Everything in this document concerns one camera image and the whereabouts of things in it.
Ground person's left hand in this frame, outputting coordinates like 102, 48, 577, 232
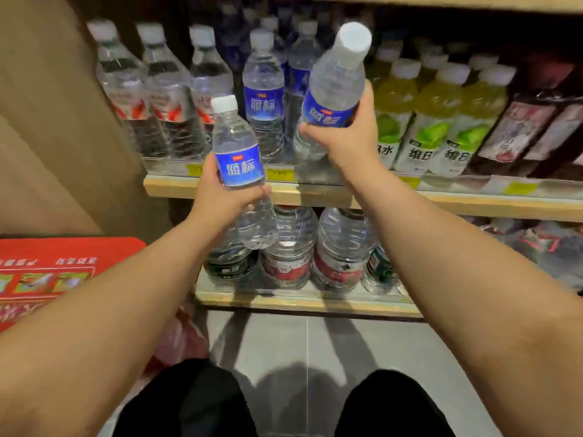
189, 152, 273, 232

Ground person's right hand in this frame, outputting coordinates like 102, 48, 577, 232
298, 79, 388, 183

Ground blue label water bottle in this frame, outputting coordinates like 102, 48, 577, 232
241, 27, 287, 164
210, 94, 279, 251
293, 21, 373, 162

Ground wooden store shelves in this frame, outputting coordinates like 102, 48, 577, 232
0, 0, 583, 320

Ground person's right forearm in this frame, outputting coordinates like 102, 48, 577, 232
348, 161, 583, 437

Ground person's left forearm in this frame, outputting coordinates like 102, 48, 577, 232
0, 213, 242, 437

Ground black label water jug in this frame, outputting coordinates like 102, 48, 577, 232
202, 222, 261, 283

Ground row of yellow vitamin drinks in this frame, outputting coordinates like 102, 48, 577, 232
364, 38, 518, 178

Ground row of blue label bottles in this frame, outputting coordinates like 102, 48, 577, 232
214, 0, 338, 146

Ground red label water jug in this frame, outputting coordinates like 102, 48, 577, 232
258, 205, 319, 291
312, 206, 379, 294

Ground green label water jug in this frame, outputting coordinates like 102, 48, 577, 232
361, 243, 411, 296

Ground red plastic package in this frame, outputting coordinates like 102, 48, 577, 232
143, 307, 210, 376

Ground row of dark plum drinks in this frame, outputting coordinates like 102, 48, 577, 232
469, 54, 583, 183

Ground red printed carton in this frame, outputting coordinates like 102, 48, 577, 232
0, 236, 148, 334

